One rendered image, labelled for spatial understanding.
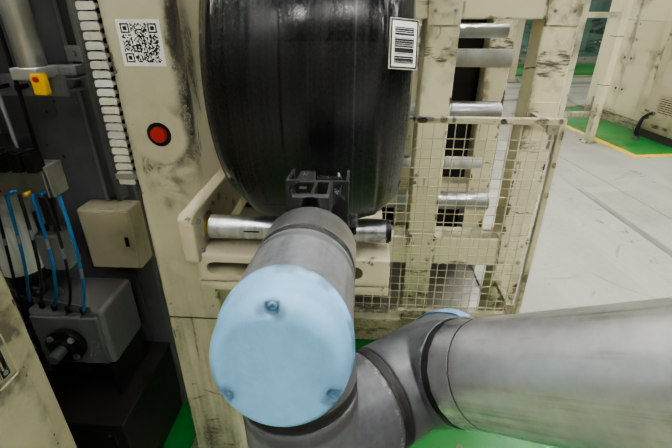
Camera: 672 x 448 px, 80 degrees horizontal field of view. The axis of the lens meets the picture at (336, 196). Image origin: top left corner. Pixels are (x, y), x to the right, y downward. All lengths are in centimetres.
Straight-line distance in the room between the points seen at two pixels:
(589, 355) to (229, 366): 20
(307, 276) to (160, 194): 64
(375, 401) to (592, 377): 17
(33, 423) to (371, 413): 86
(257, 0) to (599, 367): 49
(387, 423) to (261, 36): 43
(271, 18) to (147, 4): 30
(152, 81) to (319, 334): 63
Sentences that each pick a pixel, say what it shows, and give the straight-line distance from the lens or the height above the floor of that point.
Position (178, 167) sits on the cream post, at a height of 100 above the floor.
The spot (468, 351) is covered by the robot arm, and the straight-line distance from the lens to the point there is 33.
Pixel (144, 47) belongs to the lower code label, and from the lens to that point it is 80.
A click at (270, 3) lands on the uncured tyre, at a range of 55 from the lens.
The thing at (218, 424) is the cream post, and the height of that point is 25.
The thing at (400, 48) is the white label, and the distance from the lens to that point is 54.
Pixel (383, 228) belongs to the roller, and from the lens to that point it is 73.
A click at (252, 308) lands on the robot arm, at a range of 25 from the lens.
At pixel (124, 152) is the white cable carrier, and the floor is 102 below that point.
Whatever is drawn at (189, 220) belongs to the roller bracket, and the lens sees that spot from 74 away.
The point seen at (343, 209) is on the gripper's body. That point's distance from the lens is 45.
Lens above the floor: 128
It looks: 25 degrees down
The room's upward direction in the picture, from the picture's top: straight up
